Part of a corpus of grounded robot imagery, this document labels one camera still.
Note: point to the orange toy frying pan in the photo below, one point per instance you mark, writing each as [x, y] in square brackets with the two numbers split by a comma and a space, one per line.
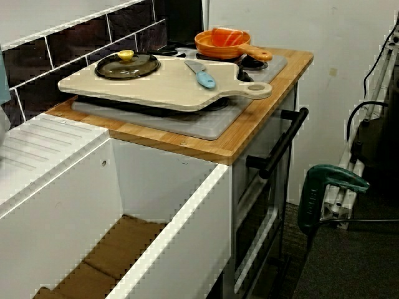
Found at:
[205, 42]

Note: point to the glass lid yellow knob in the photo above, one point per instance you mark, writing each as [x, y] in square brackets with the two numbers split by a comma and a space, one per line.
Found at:
[127, 67]

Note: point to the grey toy stove plate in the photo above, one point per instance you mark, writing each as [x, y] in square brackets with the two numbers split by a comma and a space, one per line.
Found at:
[199, 124]

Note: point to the wooden kitchen countertop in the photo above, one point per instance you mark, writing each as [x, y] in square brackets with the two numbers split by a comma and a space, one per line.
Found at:
[249, 130]

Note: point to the light wooden cutting board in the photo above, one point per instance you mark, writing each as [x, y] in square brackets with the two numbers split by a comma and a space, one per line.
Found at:
[149, 87]

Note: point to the black stove knob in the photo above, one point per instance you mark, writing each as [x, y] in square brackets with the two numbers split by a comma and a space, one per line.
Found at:
[254, 64]
[246, 76]

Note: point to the white toy oven door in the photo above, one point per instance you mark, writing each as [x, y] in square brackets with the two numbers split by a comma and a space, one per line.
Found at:
[249, 230]

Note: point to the brown cardboard sheet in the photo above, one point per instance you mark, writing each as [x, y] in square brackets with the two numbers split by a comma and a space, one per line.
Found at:
[124, 243]

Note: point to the green power drill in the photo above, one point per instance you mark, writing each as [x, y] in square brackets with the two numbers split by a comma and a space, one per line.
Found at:
[315, 193]

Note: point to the white toy sink basin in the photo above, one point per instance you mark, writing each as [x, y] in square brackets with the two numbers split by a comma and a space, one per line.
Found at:
[62, 202]

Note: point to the white metal tripod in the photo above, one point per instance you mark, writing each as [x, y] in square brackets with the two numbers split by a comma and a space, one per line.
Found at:
[343, 202]

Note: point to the black bag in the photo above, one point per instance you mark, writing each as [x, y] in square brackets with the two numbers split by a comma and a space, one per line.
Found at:
[380, 140]

